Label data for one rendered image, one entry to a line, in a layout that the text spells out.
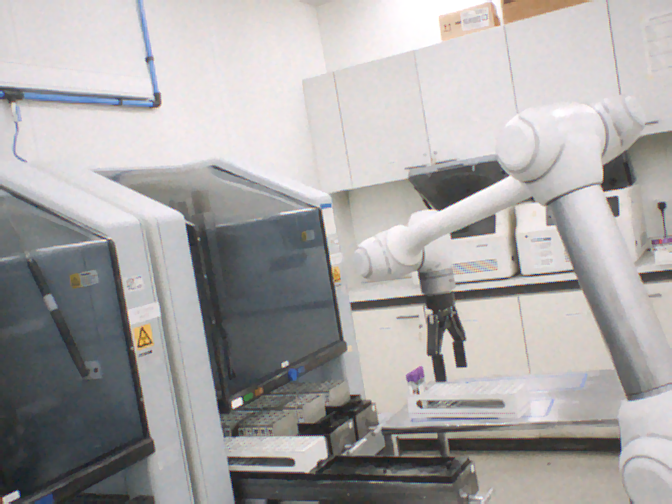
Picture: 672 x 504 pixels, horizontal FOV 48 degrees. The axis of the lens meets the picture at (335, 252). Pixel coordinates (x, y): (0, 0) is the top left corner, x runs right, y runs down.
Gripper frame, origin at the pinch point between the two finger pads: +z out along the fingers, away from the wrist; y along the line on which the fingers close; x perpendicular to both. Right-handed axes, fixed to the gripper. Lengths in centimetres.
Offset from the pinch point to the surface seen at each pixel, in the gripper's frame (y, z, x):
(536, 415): -2.5, 11.2, -21.4
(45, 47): 20, -124, 153
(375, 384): 185, 54, 133
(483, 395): -5.1, 5.3, -9.8
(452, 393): -3.7, 5.1, -1.0
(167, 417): -64, -8, 37
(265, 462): -36, 12, 36
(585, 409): 2.0, 11.2, -31.9
